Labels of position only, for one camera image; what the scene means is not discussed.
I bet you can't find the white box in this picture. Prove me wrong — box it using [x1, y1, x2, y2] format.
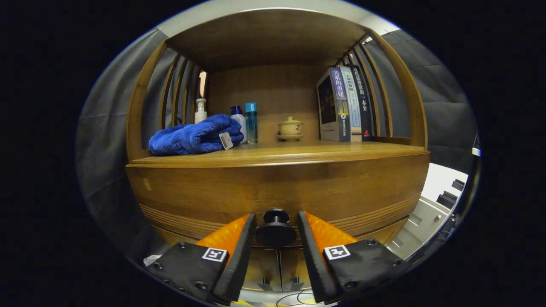
[386, 162, 469, 261]

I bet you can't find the wooden countertop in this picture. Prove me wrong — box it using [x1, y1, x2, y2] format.
[128, 140, 429, 168]

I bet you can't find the teal bottle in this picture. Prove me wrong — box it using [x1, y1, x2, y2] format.
[244, 102, 258, 144]

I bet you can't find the wooden drawer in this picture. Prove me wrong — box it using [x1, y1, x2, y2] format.
[126, 153, 430, 248]

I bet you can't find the white pump bottle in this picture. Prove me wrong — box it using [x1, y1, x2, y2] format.
[195, 98, 208, 125]

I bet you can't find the black drawer knob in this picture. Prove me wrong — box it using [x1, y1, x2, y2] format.
[255, 209, 298, 248]

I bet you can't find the book blue spine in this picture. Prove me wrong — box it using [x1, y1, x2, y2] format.
[316, 67, 351, 142]

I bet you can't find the white bottle blue cap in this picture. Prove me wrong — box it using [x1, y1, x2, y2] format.
[230, 105, 248, 145]

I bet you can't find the blue towel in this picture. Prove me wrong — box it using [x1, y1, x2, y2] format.
[148, 114, 244, 156]

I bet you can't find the black floor cable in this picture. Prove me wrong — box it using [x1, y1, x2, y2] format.
[275, 291, 316, 307]

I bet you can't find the wooden cabinet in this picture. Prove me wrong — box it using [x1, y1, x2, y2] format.
[125, 9, 431, 299]

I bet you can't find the beige lidded teacup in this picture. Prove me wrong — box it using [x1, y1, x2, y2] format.
[277, 116, 305, 141]

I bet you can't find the book pale spine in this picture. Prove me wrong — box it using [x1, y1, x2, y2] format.
[339, 65, 363, 142]

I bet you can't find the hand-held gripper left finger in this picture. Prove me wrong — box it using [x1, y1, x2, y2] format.
[145, 213, 256, 306]

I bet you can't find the book black spine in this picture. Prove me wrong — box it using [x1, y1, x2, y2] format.
[346, 63, 374, 142]

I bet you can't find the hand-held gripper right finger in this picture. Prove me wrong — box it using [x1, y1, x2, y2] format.
[297, 211, 410, 305]

